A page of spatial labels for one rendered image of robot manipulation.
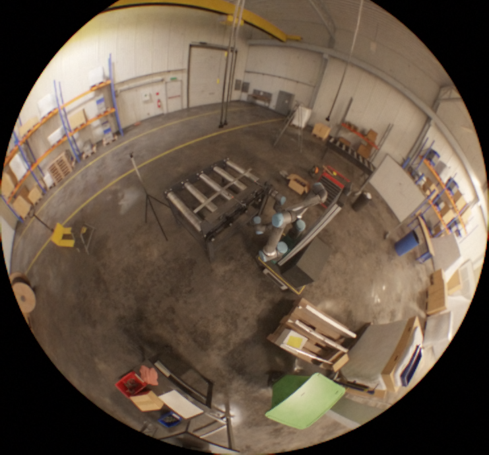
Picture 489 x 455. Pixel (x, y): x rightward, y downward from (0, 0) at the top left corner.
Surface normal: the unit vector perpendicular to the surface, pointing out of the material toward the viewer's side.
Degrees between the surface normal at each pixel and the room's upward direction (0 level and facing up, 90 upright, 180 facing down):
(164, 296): 0
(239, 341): 0
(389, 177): 90
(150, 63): 90
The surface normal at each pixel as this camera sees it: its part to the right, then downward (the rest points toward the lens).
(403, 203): -0.90, 0.25
